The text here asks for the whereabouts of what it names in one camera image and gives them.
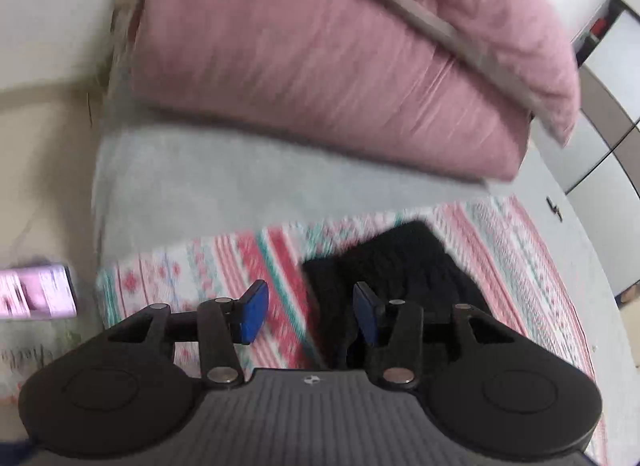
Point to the small black clip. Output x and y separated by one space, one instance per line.
554 208

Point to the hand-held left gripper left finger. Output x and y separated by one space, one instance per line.
255 311

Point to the black pants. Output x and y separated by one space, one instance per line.
400 266

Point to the pink box on floor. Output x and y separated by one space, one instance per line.
35 291

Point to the pink duvet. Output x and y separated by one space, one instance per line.
325 55

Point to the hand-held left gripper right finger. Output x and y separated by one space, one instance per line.
365 313

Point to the white grey wardrobe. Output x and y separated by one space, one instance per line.
607 110

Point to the grey bed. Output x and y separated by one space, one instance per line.
210 180

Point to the red green patterned blanket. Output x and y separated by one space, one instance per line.
505 266

